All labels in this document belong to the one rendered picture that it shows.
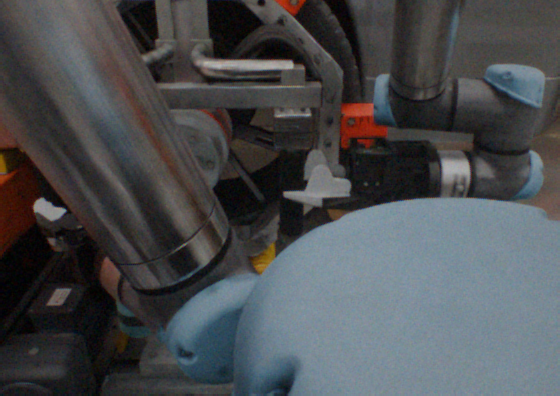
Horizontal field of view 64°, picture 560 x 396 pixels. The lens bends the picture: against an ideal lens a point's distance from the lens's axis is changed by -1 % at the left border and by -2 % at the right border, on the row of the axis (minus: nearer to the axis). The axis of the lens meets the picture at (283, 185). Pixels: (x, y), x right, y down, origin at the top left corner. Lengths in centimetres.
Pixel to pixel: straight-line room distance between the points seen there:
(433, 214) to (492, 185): 53
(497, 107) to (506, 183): 11
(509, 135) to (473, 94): 7
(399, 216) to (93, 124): 14
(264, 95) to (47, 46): 43
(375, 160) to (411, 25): 19
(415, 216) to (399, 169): 49
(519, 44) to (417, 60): 62
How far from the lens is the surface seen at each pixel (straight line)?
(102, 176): 23
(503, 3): 113
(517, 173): 69
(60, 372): 106
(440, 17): 52
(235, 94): 62
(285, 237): 67
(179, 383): 131
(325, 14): 88
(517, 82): 65
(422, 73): 58
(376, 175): 63
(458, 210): 16
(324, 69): 81
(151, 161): 24
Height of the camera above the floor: 112
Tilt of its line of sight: 25 degrees down
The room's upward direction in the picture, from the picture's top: straight up
